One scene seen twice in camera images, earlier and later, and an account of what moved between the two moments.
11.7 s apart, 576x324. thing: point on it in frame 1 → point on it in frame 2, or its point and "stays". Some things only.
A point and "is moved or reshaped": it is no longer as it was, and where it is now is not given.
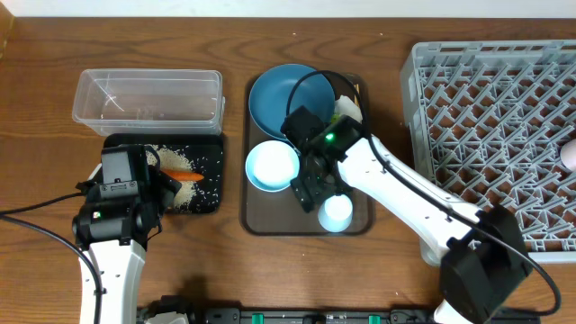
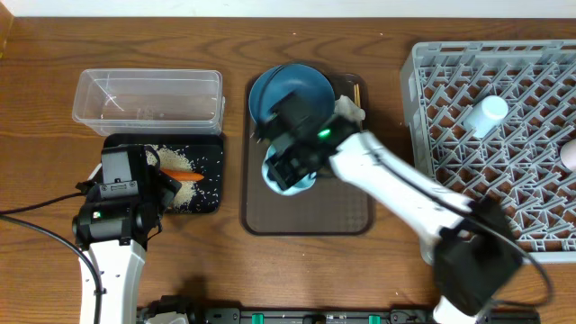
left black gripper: x=163 y=184 stays
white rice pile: x=172 y=159 stays
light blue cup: x=335 y=213 → x=485 y=115
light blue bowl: x=272 y=165 is moved or reshaped
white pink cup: x=568 y=155 stays
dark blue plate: x=270 y=93 stays
